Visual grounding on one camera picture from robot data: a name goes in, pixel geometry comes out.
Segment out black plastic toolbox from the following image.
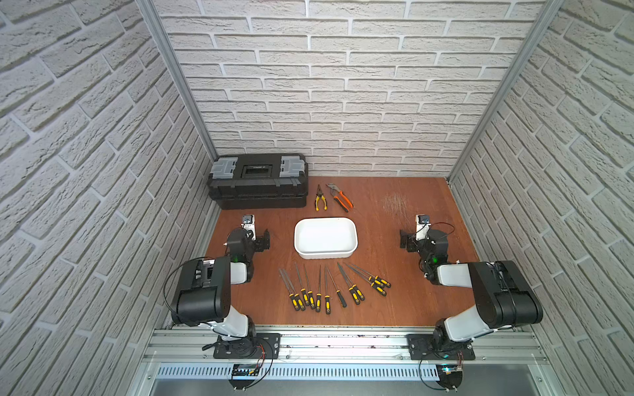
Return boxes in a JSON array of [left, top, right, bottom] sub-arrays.
[[207, 153, 309, 210]]

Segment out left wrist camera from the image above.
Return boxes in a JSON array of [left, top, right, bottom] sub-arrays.
[[241, 214, 257, 240]]

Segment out right controller board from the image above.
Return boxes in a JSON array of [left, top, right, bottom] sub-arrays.
[[436, 365, 463, 391]]

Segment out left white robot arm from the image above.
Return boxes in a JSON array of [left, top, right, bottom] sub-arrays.
[[168, 228, 270, 343]]

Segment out black handled round file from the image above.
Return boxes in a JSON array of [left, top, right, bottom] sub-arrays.
[[326, 267, 348, 309]]

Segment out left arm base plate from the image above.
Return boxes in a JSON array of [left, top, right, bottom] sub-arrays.
[[213, 333, 282, 360]]

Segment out aluminium mounting rail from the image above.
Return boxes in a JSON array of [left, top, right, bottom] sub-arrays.
[[141, 325, 549, 365]]

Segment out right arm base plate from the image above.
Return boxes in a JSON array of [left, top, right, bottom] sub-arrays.
[[406, 334, 476, 361]]

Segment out left controller board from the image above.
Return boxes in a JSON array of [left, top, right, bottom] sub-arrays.
[[229, 363, 262, 390]]

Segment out yellow handled pliers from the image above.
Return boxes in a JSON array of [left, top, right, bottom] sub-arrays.
[[315, 185, 328, 211]]

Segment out file yellow black handle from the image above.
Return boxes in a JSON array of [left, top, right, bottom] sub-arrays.
[[353, 265, 391, 288], [347, 264, 387, 297], [336, 263, 361, 306], [337, 261, 366, 302], [348, 264, 391, 290]]

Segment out orange handled pliers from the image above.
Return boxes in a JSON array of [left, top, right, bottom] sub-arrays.
[[326, 183, 354, 213]]

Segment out white rectangular storage box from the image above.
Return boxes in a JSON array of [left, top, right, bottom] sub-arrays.
[[294, 217, 358, 260]]

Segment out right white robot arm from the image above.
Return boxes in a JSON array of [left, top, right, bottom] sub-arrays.
[[400, 224, 544, 353]]

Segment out controller board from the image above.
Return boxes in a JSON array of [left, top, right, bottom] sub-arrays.
[[436, 365, 463, 391], [229, 363, 262, 390]]

